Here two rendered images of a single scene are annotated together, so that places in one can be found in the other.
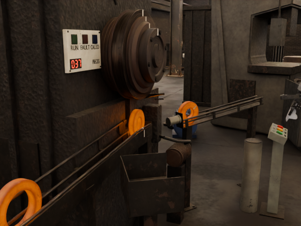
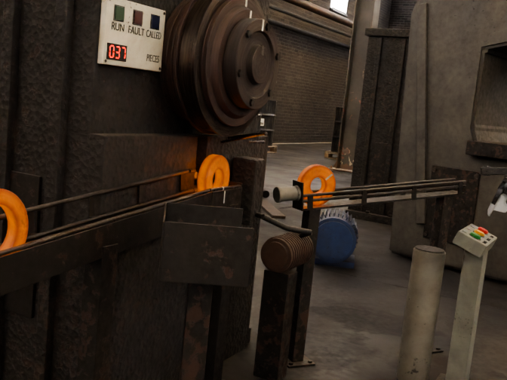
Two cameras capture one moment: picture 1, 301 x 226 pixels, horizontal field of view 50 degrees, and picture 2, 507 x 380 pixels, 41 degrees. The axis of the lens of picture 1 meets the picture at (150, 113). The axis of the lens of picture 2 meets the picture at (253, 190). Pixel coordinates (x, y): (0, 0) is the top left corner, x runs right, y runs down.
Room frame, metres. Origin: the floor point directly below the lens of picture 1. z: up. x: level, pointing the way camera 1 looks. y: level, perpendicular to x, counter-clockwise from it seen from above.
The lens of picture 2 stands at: (-0.40, -0.24, 1.01)
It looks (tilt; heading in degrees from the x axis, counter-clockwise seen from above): 8 degrees down; 5
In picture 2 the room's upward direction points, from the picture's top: 6 degrees clockwise
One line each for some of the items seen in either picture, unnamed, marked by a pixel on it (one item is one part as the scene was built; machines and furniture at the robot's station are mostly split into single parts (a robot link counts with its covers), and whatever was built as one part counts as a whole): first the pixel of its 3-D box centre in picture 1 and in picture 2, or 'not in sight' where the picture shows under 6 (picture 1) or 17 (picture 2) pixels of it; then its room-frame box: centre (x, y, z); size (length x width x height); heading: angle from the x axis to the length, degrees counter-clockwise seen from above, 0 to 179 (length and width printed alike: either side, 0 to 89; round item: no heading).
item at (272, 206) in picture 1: (275, 170); (467, 310); (2.10, -0.87, 0.31); 0.24 x 0.16 x 0.62; 157
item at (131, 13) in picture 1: (137, 55); (226, 62); (1.76, 0.07, 1.11); 0.47 x 0.06 x 0.47; 157
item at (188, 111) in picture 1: (184, 121); (333, 235); (3.99, -0.43, 0.17); 0.57 x 0.31 x 0.34; 177
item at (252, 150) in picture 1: (251, 175); (420, 314); (2.13, -0.71, 0.26); 0.12 x 0.12 x 0.52
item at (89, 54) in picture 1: (83, 50); (133, 35); (1.49, 0.30, 1.15); 0.26 x 0.02 x 0.18; 157
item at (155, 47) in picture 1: (154, 55); (253, 64); (1.72, -0.02, 1.11); 0.28 x 0.06 x 0.28; 157
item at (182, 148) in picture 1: (177, 181); (281, 304); (2.01, -0.18, 0.27); 0.22 x 0.13 x 0.53; 157
